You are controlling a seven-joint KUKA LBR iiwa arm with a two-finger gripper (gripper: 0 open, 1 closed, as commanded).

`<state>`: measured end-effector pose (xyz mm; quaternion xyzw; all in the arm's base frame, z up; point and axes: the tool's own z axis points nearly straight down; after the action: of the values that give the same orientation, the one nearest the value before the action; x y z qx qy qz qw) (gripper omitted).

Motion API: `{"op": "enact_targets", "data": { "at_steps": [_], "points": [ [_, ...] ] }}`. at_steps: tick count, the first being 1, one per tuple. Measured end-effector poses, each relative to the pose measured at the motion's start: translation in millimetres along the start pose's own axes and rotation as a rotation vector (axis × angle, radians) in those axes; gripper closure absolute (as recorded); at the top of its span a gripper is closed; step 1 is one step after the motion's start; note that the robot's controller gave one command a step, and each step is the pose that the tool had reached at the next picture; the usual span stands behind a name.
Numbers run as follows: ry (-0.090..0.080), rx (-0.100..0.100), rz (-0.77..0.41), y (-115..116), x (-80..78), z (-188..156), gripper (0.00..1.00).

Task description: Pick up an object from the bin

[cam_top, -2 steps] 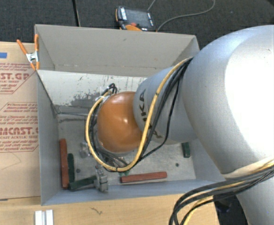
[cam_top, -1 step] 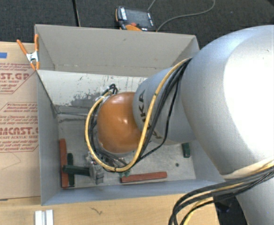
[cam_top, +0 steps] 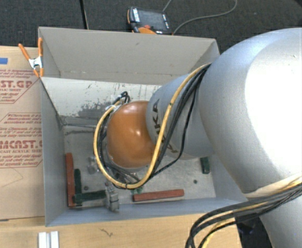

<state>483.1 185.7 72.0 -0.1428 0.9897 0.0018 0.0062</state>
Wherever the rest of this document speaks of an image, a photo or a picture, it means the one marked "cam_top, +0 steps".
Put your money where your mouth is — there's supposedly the brown cardboard board, red print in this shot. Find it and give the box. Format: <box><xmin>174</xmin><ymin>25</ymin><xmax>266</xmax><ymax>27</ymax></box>
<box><xmin>0</xmin><ymin>44</ymin><xmax>46</xmax><ymax>223</ymax></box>

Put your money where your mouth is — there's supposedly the red-brown flat block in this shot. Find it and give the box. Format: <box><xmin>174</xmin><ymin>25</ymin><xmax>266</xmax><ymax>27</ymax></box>
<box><xmin>65</xmin><ymin>152</ymin><xmax>76</xmax><ymax>208</ymax></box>
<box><xmin>132</xmin><ymin>189</ymin><xmax>185</xmax><ymax>203</ymax></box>

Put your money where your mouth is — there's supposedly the dark green flat block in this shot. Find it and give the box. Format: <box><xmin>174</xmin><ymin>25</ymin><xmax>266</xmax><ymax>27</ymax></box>
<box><xmin>73</xmin><ymin>190</ymin><xmax>107</xmax><ymax>204</ymax></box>
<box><xmin>74</xmin><ymin>168</ymin><xmax>83</xmax><ymax>194</ymax></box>
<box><xmin>200</xmin><ymin>157</ymin><xmax>211</xmax><ymax>175</ymax></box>

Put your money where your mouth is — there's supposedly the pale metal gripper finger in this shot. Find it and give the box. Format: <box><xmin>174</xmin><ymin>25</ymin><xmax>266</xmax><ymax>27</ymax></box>
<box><xmin>104</xmin><ymin>183</ymin><xmax>116</xmax><ymax>200</ymax></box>
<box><xmin>108</xmin><ymin>193</ymin><xmax>120</xmax><ymax>212</ymax></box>

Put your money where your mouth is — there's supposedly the grey metal bin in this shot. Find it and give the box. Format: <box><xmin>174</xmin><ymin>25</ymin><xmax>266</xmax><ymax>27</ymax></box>
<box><xmin>38</xmin><ymin>26</ymin><xmax>247</xmax><ymax>227</ymax></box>

